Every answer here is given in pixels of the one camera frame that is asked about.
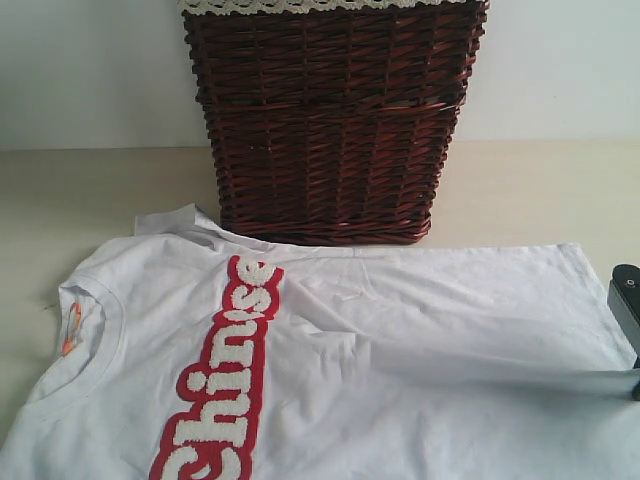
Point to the white t-shirt red lettering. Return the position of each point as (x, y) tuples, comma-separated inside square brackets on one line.
[(190, 352)]

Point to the dark brown wicker basket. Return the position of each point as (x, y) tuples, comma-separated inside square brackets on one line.
[(332, 128)]

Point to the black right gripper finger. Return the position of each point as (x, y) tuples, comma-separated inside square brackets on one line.
[(623, 301)]

